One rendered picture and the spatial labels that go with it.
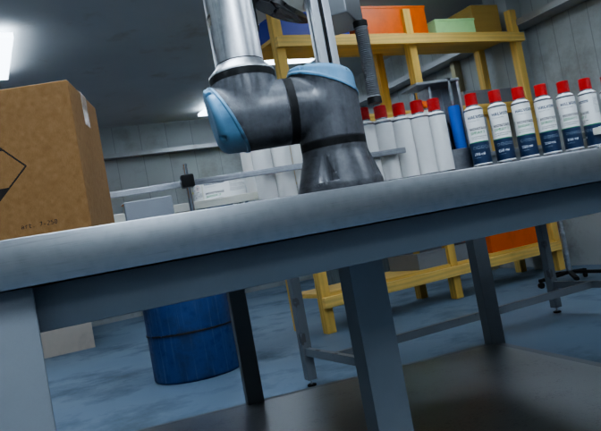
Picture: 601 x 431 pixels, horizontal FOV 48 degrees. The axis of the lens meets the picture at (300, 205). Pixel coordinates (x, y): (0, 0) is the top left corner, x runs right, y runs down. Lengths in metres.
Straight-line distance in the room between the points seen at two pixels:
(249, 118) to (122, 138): 9.26
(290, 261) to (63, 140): 0.62
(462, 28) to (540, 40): 0.92
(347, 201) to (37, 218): 0.67
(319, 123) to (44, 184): 0.47
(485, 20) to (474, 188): 6.07
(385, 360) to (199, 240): 0.58
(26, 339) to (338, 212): 0.30
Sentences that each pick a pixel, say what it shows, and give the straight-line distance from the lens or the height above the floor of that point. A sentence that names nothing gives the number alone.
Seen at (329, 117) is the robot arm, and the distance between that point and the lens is 1.14.
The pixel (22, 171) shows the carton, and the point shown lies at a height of 0.98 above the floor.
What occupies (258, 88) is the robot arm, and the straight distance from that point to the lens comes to 1.13.
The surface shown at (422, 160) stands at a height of 0.92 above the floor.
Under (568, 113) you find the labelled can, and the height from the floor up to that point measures 0.99.
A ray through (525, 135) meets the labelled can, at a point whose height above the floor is 0.95.
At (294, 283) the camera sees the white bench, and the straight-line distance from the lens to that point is 3.49.
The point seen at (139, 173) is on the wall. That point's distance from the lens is 10.31.
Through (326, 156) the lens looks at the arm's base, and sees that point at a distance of 1.13.
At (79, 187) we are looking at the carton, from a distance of 1.19.
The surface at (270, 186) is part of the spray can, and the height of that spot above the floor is 0.92.
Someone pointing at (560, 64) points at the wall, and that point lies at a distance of 6.90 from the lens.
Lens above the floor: 0.79
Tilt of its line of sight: 2 degrees up
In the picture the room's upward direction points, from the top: 10 degrees counter-clockwise
